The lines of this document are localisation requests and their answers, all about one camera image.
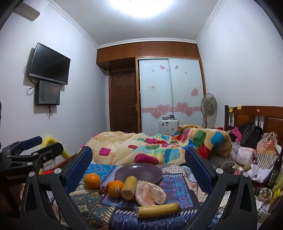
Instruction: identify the pink clothing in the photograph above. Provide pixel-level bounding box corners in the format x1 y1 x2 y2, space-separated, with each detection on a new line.
229 126 242 142

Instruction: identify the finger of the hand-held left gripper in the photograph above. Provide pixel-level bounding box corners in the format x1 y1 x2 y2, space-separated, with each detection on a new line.
9 142 64 169
4 136 43 155

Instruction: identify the yellow foam tube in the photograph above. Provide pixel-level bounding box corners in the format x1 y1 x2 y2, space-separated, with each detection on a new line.
39 136 69 175

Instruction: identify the pink patterned pouch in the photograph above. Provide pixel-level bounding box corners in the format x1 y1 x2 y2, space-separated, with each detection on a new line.
236 146 257 165

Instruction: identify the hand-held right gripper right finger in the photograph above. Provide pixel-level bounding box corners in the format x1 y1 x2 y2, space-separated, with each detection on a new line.
184 146 258 230

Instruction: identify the sugarcane piece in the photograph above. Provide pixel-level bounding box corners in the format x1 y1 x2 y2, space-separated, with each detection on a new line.
120 175 137 199

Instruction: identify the peeled pomelo segment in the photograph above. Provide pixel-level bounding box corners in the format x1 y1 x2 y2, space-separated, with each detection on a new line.
149 182 167 205
135 180 155 207

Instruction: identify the small white cabinet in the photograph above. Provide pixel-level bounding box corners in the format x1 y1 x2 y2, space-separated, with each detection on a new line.
159 119 180 136

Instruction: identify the small white cup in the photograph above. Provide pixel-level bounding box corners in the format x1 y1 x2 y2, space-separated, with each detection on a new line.
259 188 273 203

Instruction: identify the large orange with sticker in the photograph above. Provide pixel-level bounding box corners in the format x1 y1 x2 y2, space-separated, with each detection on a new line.
108 180 124 198

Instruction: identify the striped bag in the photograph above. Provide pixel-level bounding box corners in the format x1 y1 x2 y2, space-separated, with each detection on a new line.
254 132 279 168

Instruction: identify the wooden headboard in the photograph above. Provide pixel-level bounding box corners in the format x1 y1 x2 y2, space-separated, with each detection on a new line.
224 105 283 142

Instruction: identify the ceiling light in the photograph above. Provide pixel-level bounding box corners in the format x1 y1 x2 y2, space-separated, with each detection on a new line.
109 0 174 18

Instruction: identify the black cable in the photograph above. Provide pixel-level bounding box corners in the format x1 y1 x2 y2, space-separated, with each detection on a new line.
23 60 37 96

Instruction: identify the white paisley pillow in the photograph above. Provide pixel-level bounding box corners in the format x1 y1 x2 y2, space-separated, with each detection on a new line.
155 164 188 176

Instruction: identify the black wall television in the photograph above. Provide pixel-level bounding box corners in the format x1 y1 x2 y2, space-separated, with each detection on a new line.
29 42 71 85

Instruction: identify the colourful patchwork blanket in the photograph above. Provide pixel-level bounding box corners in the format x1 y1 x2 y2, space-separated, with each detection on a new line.
85 125 232 166

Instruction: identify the wooden wardrobe with glass doors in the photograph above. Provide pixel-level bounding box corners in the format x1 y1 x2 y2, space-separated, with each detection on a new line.
97 40 207 133

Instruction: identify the purple plate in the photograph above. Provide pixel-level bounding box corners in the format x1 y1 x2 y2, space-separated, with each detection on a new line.
114 163 163 186

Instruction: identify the blue patterned cloth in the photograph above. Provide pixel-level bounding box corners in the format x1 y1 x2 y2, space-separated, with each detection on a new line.
51 162 213 230

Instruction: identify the brown wooden door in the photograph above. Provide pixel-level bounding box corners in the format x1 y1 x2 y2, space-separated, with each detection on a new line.
109 68 140 133

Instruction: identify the white air conditioner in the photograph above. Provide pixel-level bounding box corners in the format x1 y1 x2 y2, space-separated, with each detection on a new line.
14 0 41 22

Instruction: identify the dark glass bottle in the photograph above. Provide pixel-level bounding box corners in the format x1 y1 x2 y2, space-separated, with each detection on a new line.
267 153 283 187

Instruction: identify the yellow banana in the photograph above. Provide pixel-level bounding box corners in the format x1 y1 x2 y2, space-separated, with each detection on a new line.
136 202 182 219

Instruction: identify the standing fan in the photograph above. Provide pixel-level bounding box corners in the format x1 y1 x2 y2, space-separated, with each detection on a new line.
200 93 217 129

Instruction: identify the black backpack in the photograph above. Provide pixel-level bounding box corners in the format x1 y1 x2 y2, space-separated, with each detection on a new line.
240 124 263 145

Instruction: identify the small black wall monitor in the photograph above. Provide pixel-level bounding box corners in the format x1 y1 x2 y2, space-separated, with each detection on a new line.
35 80 61 106

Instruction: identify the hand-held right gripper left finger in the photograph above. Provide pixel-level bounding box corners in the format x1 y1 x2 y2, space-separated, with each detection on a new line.
19 146 93 230

